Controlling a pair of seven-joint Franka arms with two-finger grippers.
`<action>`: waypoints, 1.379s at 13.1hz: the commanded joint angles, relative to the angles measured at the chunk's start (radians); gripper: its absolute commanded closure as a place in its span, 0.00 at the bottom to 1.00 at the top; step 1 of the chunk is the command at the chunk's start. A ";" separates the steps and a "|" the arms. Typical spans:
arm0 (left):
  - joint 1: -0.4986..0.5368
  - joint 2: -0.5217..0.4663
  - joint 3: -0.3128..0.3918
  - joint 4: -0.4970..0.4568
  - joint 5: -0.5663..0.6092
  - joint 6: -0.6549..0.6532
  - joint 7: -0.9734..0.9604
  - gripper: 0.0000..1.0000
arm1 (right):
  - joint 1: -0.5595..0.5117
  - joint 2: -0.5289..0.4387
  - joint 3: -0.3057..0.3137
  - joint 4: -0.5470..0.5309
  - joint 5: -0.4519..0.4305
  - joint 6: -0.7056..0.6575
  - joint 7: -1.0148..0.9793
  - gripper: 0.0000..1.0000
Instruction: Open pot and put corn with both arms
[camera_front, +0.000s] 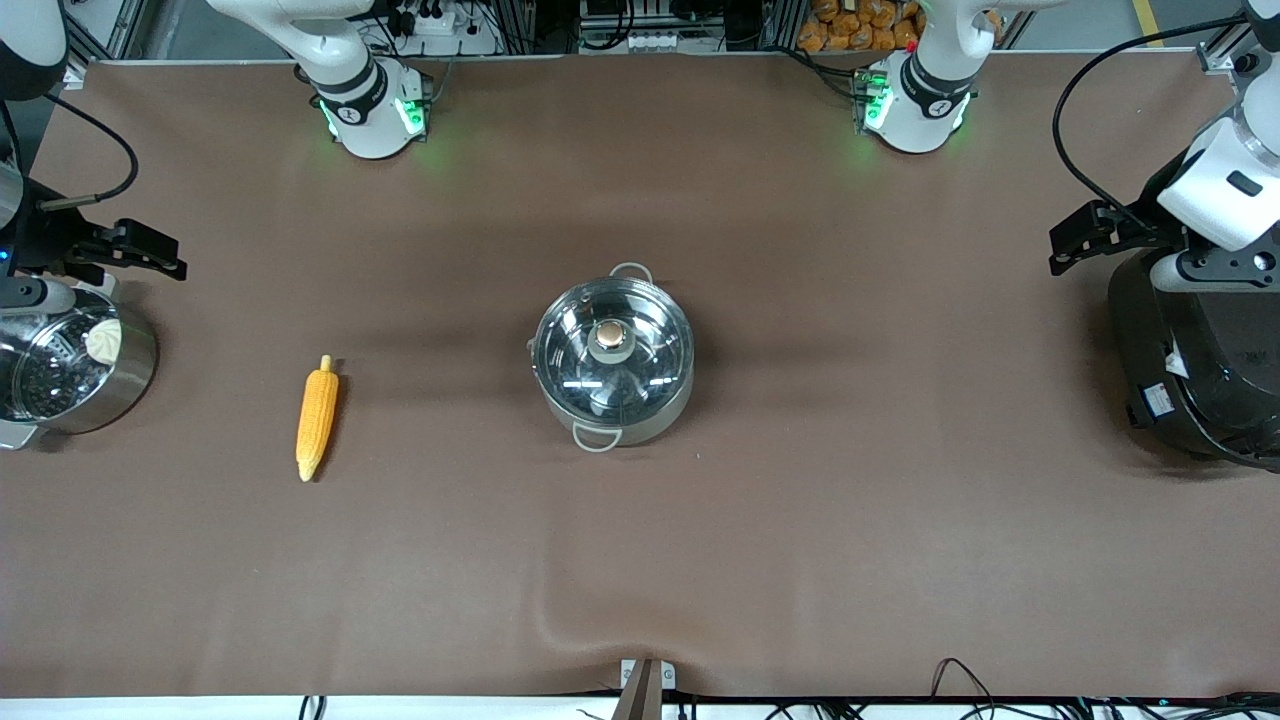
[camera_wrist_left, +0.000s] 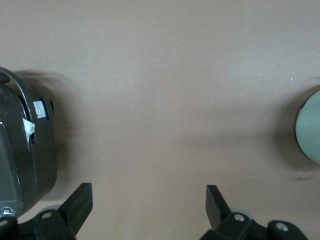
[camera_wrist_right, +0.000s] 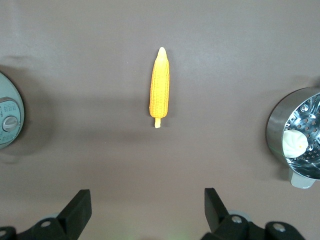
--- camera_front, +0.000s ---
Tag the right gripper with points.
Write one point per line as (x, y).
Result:
(48, 240)

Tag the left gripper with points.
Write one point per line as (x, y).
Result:
(1150, 222)

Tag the yellow corn cob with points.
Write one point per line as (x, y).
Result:
(317, 420)

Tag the glass pot lid with knob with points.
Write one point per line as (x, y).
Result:
(610, 370)

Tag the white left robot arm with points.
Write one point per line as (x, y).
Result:
(925, 100)

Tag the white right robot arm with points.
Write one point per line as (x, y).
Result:
(365, 100)

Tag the shiny steel steamer pot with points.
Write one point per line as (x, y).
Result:
(110, 395)

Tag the stainless steel cooking pot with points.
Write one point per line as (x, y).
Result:
(650, 426)

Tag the white steamed bun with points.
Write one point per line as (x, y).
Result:
(104, 340)

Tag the black rice cooker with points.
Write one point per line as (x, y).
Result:
(1210, 390)

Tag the white power strip with plugs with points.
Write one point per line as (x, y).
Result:
(435, 22)

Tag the smooth table cover mat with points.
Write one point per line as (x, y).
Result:
(800, 550)

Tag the aluminium frame profile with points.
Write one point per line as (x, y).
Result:
(110, 30)
(1225, 50)

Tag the small metal bracket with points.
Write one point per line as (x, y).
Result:
(666, 675)

